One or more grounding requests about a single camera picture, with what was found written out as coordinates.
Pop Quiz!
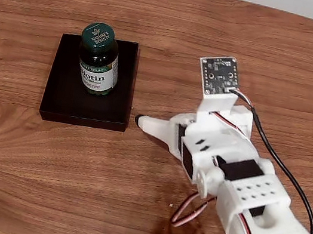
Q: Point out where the camera circuit board white mount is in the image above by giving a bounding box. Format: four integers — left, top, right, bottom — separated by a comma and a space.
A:
190, 50, 246, 122

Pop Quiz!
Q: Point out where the green pill bottle white label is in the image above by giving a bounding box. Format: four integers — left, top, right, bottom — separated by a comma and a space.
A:
71, 19, 128, 100

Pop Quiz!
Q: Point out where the black shallow cardboard box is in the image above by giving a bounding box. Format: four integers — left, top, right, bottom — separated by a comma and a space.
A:
37, 27, 142, 135

